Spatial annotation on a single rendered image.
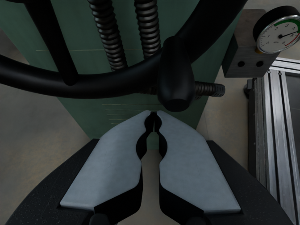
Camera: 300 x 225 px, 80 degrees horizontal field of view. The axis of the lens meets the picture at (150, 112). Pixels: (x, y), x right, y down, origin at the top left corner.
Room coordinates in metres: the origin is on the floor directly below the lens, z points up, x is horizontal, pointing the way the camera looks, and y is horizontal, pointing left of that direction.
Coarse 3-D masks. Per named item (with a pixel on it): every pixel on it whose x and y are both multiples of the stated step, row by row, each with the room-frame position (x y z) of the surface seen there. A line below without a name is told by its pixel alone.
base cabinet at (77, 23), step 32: (0, 0) 0.33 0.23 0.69; (64, 0) 0.32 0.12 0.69; (128, 0) 0.31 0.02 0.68; (160, 0) 0.30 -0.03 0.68; (192, 0) 0.30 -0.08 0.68; (32, 32) 0.33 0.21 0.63; (64, 32) 0.32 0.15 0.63; (96, 32) 0.32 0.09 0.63; (128, 32) 0.31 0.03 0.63; (160, 32) 0.30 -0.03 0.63; (224, 32) 0.29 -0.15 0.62; (32, 64) 0.33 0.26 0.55; (96, 64) 0.32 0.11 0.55; (128, 64) 0.31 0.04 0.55; (192, 64) 0.29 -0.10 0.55; (128, 96) 0.31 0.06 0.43; (96, 128) 0.32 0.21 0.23
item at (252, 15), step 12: (252, 12) 0.36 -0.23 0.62; (264, 12) 0.35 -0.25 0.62; (240, 24) 0.32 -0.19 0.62; (252, 24) 0.32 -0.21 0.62; (240, 36) 0.28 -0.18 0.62; (252, 36) 0.28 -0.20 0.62; (228, 48) 0.29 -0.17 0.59; (240, 48) 0.26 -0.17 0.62; (252, 48) 0.25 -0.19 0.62; (228, 60) 0.27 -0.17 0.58; (240, 60) 0.25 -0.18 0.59; (252, 60) 0.25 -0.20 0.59; (264, 60) 0.25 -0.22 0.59; (228, 72) 0.26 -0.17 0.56; (240, 72) 0.25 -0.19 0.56; (252, 72) 0.25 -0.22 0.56; (264, 72) 0.25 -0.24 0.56
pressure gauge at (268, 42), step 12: (276, 12) 0.24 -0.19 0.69; (288, 12) 0.23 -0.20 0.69; (264, 24) 0.23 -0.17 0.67; (276, 24) 0.23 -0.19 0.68; (288, 24) 0.22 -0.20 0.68; (264, 36) 0.23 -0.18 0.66; (276, 36) 0.23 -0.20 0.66; (288, 36) 0.22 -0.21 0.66; (264, 48) 0.23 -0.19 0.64; (276, 48) 0.22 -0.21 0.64
